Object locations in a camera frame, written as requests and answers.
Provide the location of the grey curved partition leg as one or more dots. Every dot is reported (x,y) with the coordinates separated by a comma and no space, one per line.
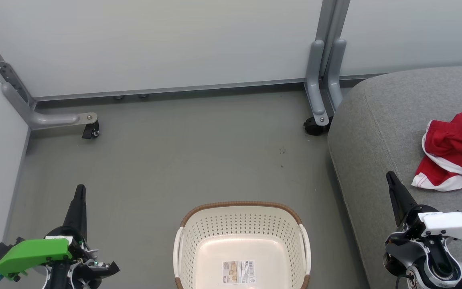
(50,119)

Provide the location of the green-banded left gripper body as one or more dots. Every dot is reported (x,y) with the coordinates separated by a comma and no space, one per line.
(30,253)

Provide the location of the red white striped garment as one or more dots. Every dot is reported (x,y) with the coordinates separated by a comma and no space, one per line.
(455,148)

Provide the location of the printed barcode sticker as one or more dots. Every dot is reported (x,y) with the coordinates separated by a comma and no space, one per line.
(238,272)

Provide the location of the grey fabric sofa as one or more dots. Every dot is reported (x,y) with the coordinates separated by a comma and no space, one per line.
(379,160)

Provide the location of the small black caster wheel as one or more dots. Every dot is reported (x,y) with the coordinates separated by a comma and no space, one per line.
(91,130)

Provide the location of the large black caster wheel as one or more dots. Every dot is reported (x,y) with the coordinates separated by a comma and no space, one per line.
(315,126)

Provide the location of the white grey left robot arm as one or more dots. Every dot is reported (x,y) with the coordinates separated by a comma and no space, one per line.
(58,279)

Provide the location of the grey upright partition leg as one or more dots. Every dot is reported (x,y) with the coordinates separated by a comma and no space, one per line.
(315,80)
(335,72)

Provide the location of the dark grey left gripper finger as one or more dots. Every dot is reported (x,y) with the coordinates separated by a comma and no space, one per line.
(104,269)
(76,208)

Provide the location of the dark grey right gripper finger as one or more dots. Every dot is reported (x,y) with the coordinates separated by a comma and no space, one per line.
(399,198)

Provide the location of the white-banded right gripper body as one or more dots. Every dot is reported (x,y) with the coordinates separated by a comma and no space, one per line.
(451,224)

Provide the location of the white perforated laundry basket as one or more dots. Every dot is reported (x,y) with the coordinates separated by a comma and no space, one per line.
(243,224)

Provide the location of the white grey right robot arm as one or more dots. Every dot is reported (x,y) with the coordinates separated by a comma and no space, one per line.
(441,273)

